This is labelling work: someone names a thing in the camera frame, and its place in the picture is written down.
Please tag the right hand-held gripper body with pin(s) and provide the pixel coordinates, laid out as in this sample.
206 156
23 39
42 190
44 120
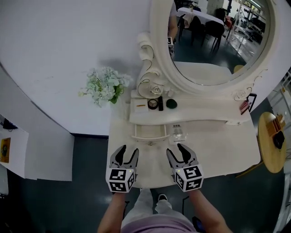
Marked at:
189 177

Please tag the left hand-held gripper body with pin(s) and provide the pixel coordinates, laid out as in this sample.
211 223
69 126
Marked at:
118 179

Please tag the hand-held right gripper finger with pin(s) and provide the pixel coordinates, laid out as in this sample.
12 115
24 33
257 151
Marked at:
172 159
189 154

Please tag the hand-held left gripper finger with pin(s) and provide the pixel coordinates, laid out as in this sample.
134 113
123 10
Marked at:
117 155
134 159

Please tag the white dressing table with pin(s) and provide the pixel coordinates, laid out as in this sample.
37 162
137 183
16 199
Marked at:
216 148

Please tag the small white drawer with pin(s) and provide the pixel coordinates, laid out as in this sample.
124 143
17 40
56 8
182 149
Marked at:
232 123
150 132

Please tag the person's right forearm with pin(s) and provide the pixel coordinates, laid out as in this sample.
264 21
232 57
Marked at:
207 214

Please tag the person's left forearm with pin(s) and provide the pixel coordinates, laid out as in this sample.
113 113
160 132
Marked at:
112 214

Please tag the small closed white drawer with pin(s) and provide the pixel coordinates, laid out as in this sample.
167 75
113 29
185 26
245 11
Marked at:
232 123

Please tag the clear plastic packet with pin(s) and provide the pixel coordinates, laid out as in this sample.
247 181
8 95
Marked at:
178 134

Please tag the person's right shoe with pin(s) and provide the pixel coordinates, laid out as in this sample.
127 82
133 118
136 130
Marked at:
162 197

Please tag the person's grey trousers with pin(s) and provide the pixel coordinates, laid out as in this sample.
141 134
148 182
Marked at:
143 204

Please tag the flat white box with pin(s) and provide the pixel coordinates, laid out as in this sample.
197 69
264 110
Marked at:
141 108

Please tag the dark green round compact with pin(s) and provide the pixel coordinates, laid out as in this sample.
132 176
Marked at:
171 103

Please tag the black lipstick tube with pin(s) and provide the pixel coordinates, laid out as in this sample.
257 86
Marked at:
160 103

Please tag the person's purple shirt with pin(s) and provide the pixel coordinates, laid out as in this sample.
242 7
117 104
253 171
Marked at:
159 226

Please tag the round makeup compact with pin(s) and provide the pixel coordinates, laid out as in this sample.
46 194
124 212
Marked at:
153 104

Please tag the white shelf unit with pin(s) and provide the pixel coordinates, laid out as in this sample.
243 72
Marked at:
45 154

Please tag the white flowers in vase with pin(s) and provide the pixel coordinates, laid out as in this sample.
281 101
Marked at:
104 84

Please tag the pink flat case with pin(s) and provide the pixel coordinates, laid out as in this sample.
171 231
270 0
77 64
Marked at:
245 107

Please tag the round wooden table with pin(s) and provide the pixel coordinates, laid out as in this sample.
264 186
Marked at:
269 152

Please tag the wooden organizer box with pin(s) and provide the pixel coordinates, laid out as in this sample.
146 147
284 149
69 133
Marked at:
274 126

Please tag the black pouch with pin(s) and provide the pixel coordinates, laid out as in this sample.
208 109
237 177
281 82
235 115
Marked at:
279 139

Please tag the yellow card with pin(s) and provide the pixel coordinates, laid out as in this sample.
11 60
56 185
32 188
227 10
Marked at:
5 150

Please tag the oval white-framed mirror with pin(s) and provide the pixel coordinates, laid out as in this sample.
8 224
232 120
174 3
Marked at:
216 45

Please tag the black device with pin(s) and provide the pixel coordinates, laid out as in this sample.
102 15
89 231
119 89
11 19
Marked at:
9 124

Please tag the black picture frame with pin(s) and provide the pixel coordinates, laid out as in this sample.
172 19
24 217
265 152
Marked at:
253 100

